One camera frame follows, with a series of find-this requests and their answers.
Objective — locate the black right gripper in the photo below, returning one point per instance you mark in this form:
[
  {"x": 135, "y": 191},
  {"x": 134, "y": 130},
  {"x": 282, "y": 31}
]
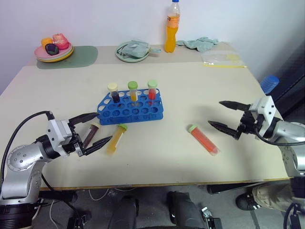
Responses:
[{"x": 247, "y": 124}]

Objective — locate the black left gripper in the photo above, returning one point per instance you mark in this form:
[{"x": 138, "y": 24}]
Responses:
[{"x": 74, "y": 143}]

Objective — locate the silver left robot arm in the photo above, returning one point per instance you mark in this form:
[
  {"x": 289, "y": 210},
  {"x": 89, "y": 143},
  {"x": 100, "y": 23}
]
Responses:
[{"x": 22, "y": 162}]

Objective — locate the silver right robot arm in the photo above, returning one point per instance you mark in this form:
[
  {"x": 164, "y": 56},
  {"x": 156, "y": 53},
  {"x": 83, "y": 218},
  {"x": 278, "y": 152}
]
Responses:
[{"x": 289, "y": 133}]

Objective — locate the cream-capped dark liquid tube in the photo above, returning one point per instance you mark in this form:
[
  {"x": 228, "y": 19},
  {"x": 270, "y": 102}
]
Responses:
[
  {"x": 112, "y": 86},
  {"x": 91, "y": 133}
]

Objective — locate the green-capped yellow liquid tube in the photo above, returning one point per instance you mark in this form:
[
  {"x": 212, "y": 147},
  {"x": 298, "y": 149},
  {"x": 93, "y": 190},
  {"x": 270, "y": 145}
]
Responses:
[
  {"x": 115, "y": 140},
  {"x": 132, "y": 85}
]

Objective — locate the green-capped red liquid tube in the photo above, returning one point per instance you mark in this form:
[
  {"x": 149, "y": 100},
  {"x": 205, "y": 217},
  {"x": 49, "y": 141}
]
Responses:
[
  {"x": 152, "y": 84},
  {"x": 202, "y": 138}
]

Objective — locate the blue test tube rack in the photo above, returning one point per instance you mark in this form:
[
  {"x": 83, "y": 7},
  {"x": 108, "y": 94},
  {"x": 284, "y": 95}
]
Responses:
[{"x": 133, "y": 111}]

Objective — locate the blue ribbed cap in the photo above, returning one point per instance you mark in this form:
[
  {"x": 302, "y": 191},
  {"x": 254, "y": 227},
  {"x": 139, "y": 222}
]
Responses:
[{"x": 269, "y": 83}]

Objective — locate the clear plastic zip bag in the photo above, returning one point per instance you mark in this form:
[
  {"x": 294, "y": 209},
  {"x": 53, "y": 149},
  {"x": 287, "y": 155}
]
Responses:
[{"x": 221, "y": 59}]

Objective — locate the dark cabinet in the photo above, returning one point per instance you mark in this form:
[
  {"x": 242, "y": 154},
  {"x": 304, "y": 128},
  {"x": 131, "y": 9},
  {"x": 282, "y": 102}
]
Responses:
[{"x": 293, "y": 95}]

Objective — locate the green placemat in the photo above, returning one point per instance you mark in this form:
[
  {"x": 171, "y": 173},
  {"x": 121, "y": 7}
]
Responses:
[{"x": 83, "y": 55}]

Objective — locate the green crumpled cloth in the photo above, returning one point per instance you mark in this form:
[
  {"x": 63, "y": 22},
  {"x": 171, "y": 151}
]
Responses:
[{"x": 202, "y": 44}]

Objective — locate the yellow plate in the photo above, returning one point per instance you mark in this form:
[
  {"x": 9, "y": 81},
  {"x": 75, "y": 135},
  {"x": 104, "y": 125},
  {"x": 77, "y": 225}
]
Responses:
[{"x": 55, "y": 61}]

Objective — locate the pale green plate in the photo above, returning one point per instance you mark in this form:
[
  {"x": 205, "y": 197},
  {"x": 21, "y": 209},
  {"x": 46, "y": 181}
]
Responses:
[{"x": 121, "y": 56}]

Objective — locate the black sneaker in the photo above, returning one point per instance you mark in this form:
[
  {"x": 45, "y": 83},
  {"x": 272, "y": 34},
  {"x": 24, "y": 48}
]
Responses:
[{"x": 245, "y": 201}]

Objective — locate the light green plate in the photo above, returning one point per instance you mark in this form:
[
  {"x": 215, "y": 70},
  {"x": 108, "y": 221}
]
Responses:
[{"x": 44, "y": 58}]

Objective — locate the khaki trouser leg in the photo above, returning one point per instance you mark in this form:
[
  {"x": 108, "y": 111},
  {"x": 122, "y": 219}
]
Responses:
[{"x": 271, "y": 195}]

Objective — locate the dark purple toy food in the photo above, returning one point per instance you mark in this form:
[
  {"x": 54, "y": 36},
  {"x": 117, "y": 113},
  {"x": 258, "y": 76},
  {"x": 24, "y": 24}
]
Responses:
[{"x": 51, "y": 48}]

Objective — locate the grey-green zip pouch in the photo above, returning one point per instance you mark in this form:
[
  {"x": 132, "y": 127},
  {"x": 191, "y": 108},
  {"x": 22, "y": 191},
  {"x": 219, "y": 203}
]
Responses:
[{"x": 135, "y": 48}]

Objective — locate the pink toy food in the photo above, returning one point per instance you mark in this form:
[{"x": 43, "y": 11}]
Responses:
[{"x": 60, "y": 41}]

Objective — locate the pink plate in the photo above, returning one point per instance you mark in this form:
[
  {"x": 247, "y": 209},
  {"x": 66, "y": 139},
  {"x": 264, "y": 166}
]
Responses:
[{"x": 39, "y": 51}]

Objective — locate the orange soda bottle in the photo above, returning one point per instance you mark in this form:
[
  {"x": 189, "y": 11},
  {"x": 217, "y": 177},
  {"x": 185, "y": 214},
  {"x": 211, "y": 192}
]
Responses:
[{"x": 171, "y": 35}]

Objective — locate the orange toy food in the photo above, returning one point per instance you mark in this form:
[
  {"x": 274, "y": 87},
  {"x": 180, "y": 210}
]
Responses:
[{"x": 45, "y": 42}]

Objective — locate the dark rounded shape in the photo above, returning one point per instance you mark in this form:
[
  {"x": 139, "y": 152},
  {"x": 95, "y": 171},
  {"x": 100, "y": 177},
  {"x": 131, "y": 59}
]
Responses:
[{"x": 184, "y": 207}]

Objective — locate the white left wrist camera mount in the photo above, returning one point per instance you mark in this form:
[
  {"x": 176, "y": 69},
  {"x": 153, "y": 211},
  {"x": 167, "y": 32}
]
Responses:
[{"x": 58, "y": 133}]

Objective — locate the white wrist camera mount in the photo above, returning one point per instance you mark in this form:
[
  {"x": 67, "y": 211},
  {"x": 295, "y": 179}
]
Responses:
[
  {"x": 267, "y": 107},
  {"x": 58, "y": 133}
]

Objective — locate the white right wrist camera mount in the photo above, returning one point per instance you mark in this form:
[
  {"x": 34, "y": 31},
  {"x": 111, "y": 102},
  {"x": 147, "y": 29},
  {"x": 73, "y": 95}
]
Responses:
[{"x": 267, "y": 107}]

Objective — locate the black table frame bar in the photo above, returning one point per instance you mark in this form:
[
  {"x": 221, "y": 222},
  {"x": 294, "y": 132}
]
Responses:
[
  {"x": 224, "y": 188},
  {"x": 57, "y": 196}
]

